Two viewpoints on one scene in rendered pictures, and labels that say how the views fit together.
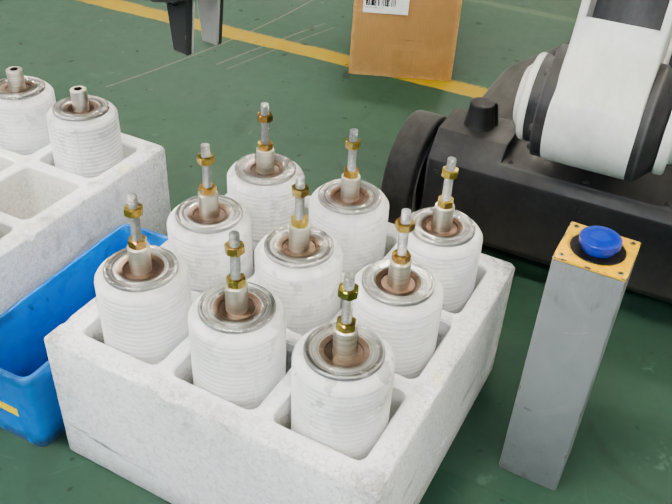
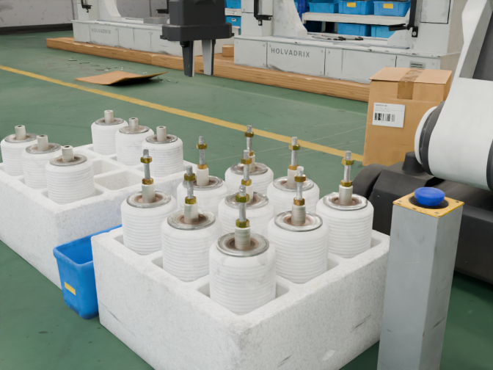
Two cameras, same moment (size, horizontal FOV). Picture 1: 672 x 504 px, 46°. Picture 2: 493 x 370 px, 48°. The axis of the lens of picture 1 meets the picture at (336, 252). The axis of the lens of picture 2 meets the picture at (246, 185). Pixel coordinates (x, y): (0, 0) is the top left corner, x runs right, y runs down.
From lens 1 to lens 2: 0.33 m
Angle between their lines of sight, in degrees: 24
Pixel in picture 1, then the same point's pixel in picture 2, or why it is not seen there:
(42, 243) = (118, 204)
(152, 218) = not seen: hidden behind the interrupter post
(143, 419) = (131, 290)
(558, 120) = (437, 143)
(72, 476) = (95, 336)
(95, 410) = (111, 288)
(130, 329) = (133, 232)
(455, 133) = (393, 172)
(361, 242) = not seen: hidden behind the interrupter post
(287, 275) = (232, 212)
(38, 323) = not seen: hidden behind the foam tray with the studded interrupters
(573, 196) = (469, 214)
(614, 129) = (474, 147)
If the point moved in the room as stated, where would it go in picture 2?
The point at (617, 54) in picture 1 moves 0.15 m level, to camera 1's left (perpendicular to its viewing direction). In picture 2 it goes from (478, 100) to (387, 93)
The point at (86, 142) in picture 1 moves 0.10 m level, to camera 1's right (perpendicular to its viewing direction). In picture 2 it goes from (159, 156) to (199, 161)
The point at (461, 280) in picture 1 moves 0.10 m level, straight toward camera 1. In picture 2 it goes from (353, 237) to (328, 261)
